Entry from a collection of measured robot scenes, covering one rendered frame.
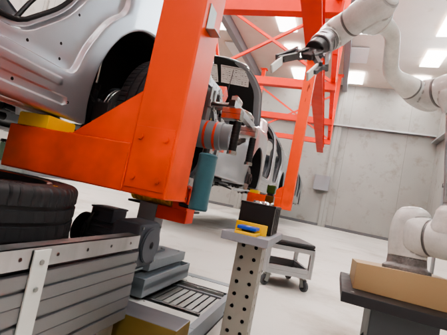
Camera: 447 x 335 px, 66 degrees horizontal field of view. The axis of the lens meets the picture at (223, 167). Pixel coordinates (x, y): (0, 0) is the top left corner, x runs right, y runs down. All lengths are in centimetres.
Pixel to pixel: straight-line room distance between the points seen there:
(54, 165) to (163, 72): 50
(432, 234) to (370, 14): 86
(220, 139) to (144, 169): 61
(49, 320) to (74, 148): 58
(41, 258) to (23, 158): 65
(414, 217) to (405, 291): 31
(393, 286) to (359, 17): 103
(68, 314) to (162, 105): 64
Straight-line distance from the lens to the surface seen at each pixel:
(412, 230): 163
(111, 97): 183
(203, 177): 151
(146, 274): 163
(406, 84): 167
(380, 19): 134
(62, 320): 98
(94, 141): 123
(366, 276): 158
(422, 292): 162
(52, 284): 90
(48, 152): 135
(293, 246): 256
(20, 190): 92
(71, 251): 91
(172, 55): 118
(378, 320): 163
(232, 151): 146
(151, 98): 116
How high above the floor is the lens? 58
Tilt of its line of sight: 4 degrees up
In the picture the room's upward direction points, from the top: 11 degrees clockwise
